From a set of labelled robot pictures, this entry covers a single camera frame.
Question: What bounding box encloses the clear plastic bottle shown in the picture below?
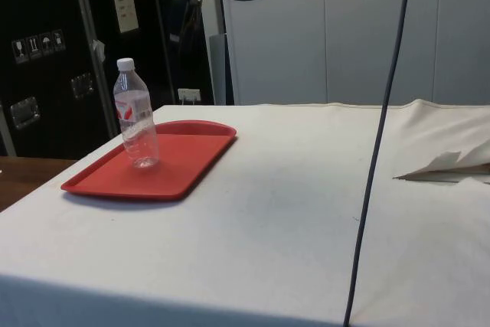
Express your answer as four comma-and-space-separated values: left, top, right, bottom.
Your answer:
113, 57, 161, 171

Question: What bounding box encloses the red tray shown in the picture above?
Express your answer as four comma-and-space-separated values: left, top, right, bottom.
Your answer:
60, 119, 238, 203

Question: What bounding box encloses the pale locker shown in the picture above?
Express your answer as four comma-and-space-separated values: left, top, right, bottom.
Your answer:
214, 0, 326, 106
323, 0, 436, 108
431, 0, 490, 108

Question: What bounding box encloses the black cabinet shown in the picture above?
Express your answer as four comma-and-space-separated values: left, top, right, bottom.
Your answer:
0, 0, 216, 160

